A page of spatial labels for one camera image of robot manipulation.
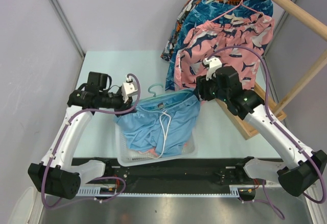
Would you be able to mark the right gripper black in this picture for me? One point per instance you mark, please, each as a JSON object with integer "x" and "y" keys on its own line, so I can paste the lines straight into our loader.
{"x": 202, "y": 86}

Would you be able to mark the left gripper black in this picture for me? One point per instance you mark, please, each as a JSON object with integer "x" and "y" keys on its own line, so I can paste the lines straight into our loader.
{"x": 123, "y": 106}

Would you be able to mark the teal plastic hanger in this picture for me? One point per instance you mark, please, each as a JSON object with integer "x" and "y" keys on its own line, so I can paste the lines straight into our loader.
{"x": 156, "y": 96}

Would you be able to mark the light blue shorts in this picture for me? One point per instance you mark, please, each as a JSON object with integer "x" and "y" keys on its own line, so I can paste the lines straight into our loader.
{"x": 165, "y": 124}

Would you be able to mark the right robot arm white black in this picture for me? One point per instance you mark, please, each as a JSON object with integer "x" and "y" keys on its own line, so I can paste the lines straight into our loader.
{"x": 301, "y": 166}

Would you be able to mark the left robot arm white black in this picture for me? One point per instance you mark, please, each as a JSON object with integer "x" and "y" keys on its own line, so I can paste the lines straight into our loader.
{"x": 54, "y": 174}

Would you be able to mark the pink shark print shorts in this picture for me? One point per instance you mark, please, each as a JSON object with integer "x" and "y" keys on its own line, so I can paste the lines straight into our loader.
{"x": 236, "y": 44}

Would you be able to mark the pink shorts in basket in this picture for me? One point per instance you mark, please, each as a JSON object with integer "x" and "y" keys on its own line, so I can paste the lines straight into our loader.
{"x": 152, "y": 152}

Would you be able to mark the blue leaf print shorts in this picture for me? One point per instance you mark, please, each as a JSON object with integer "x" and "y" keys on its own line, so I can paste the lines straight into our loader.
{"x": 196, "y": 18}

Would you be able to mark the orange black print shorts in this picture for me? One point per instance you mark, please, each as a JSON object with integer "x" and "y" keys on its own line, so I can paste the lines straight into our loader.
{"x": 190, "y": 5}

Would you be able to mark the wooden hanging rod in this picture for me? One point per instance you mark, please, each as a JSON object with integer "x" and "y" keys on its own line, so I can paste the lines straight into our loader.
{"x": 303, "y": 16}

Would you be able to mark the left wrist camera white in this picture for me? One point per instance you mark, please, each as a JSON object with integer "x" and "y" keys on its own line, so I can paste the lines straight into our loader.
{"x": 130, "y": 87}

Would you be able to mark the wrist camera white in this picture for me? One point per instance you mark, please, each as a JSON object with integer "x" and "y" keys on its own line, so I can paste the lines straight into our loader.
{"x": 130, "y": 87}
{"x": 212, "y": 64}

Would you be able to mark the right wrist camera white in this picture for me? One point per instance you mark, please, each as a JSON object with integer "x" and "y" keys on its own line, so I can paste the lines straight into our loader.
{"x": 212, "y": 64}

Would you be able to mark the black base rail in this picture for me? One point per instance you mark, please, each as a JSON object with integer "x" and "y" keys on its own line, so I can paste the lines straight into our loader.
{"x": 176, "y": 178}

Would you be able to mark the pink wire hanger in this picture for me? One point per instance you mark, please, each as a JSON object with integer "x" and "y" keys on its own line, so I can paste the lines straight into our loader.
{"x": 241, "y": 4}

